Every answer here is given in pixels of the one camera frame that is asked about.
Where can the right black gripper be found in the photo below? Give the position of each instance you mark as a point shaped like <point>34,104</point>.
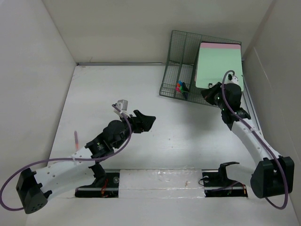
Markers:
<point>208,93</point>

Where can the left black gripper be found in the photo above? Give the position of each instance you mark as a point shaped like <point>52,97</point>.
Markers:
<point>141,123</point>

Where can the green clipboard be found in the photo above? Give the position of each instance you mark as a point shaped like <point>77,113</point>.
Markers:
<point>216,66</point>

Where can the pink clipboard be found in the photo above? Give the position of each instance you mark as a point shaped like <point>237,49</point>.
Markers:
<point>219,45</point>

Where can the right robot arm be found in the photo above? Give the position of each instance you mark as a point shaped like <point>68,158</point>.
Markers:
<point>274,173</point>

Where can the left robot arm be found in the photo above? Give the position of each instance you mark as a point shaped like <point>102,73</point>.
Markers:
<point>36,188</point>

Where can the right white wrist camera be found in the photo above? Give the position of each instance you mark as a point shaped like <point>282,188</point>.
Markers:
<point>233,79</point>

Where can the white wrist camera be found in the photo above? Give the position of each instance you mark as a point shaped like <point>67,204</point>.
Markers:
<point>233,79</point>
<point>121,106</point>

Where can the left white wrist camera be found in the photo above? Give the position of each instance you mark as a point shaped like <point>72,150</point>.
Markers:
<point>121,106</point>

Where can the green wire desk organizer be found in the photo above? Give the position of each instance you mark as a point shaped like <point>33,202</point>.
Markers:
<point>181,65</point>

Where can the pink pen on wall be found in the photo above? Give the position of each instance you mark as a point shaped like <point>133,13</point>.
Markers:
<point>76,140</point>

